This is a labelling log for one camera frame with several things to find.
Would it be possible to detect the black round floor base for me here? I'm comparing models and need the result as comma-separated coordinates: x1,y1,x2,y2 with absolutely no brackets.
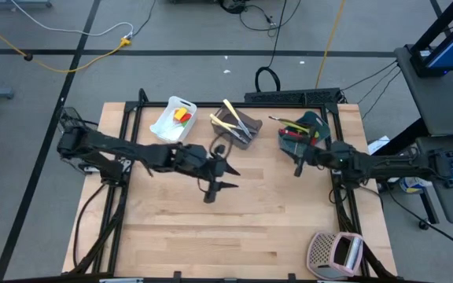
219,0,248,15

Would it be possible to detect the teal plastic bin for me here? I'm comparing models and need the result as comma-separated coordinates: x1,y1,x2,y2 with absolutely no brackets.
277,110,332,158

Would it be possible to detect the thin black cable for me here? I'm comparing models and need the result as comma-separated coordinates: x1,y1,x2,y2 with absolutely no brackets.
339,59,400,94

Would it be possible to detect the yellow extension cord with plug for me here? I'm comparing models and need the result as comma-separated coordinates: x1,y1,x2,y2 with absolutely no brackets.
0,13,132,74

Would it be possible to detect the grey plastic bin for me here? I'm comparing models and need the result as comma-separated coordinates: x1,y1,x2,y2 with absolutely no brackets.
210,105,263,151

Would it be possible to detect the grey computer desk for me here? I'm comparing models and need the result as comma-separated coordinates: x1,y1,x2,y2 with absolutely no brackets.
370,45,453,231

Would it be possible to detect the black vented control box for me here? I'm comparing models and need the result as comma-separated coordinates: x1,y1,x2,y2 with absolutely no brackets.
244,88,341,106

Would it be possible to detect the black aluminium table frame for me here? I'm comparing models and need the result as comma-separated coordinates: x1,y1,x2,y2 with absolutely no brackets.
68,88,399,283

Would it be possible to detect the cream handled table knife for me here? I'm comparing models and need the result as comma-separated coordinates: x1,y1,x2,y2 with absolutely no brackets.
222,98,253,139
209,113,250,144
220,120,260,134

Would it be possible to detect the yellow straight cable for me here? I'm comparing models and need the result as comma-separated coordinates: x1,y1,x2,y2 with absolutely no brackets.
315,0,348,90

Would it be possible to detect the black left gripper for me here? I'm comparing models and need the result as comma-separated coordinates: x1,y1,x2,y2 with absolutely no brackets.
189,145,241,204

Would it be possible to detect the black coiled floor cable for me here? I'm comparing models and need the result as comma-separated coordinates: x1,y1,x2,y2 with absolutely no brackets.
254,0,290,94

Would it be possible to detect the black left wrist camera cable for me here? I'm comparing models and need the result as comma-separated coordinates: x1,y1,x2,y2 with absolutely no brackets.
208,133,234,159

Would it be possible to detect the pink perforated basket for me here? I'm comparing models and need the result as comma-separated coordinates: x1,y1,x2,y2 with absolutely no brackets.
306,231,364,281

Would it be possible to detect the white floor cable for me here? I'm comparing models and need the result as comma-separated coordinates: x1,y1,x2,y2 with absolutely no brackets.
9,0,135,39

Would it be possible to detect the black wire mesh basket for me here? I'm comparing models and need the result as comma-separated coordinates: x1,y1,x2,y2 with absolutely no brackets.
57,106,94,133

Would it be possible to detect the white paper sheet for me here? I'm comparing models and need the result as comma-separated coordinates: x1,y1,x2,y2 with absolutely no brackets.
366,135,392,156

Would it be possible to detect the red silicone spoon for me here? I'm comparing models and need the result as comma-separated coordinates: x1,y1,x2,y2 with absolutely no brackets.
278,128,317,145

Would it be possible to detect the white plastic bin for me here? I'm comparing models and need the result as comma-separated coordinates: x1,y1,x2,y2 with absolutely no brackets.
149,95,198,144

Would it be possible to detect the white bottle blue yellow label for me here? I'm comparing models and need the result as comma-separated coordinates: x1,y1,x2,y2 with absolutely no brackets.
399,176,434,194

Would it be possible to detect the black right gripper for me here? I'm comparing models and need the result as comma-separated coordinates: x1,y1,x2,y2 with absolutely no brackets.
288,145,332,177

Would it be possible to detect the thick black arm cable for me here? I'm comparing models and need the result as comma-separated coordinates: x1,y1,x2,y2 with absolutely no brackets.
72,182,108,272

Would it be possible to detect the silver aluminium bar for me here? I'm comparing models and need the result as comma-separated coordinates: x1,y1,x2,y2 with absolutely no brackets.
98,277,145,283

